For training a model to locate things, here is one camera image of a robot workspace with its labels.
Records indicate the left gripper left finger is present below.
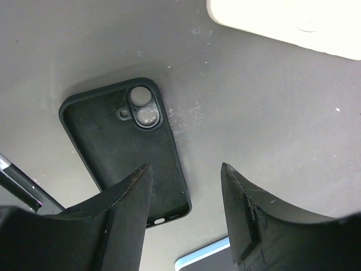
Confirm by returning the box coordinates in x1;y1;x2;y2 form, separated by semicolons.
1;164;153;270

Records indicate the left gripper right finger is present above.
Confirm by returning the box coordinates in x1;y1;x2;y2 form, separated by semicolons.
221;163;360;270

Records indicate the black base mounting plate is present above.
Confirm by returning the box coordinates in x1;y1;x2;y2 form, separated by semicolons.
1;154;65;215

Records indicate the black phone case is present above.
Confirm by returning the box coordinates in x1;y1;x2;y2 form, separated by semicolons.
59;77;192;227

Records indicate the beige phone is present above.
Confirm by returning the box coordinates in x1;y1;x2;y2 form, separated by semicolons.
206;1;360;60

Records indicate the light blue phone case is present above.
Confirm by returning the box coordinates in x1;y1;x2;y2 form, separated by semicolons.
174;237;230;271

